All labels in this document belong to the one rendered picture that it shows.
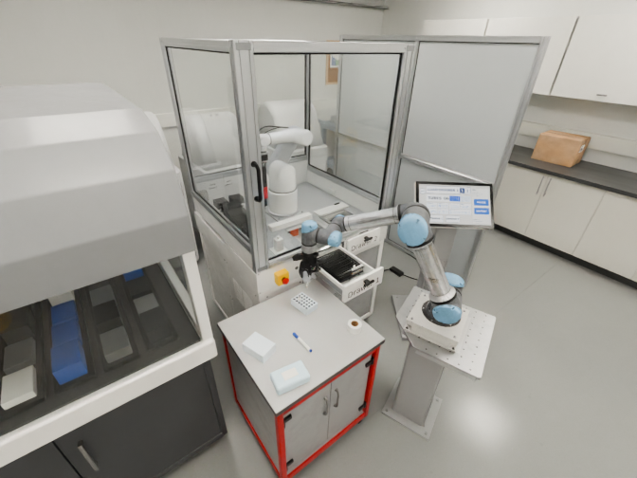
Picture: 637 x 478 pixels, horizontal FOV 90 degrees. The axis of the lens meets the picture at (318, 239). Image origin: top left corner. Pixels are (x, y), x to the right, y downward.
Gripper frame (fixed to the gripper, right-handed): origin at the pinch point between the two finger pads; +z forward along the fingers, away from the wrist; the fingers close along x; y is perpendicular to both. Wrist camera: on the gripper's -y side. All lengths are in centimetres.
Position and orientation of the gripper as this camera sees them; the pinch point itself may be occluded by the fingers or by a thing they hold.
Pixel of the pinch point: (306, 280)
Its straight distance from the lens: 170.7
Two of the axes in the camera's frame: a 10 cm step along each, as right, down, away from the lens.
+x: 7.0, -3.6, 6.1
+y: 7.1, 3.8, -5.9
